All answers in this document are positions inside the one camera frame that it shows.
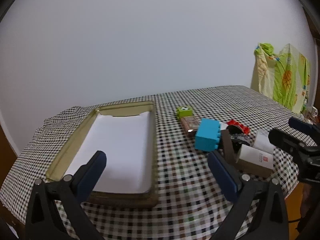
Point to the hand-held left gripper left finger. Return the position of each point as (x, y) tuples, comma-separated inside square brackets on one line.
[(93, 172)]

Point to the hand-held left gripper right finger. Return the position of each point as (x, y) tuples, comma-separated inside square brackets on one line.
[(222, 177)]

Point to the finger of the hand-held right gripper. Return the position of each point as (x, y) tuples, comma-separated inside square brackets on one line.
[(303, 126), (285, 138)]

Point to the white cardboard box brown flap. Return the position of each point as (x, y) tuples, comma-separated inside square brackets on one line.
[(256, 156)]

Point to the gold tin tray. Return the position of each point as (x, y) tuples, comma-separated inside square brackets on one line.
[(75, 140)]

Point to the blue building block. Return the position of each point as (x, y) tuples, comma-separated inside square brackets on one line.
[(206, 135)]

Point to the red building block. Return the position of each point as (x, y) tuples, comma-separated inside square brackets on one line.
[(236, 123)]

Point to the green soccer ball block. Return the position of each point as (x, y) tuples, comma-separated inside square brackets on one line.
[(184, 112)]

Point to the checkered tablecloth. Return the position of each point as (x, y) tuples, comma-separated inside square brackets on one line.
[(185, 175)]

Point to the yellow green printed cloth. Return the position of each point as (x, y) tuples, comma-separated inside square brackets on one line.
[(282, 77)]

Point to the brown wooden door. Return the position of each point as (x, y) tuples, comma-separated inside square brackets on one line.
[(5, 142)]

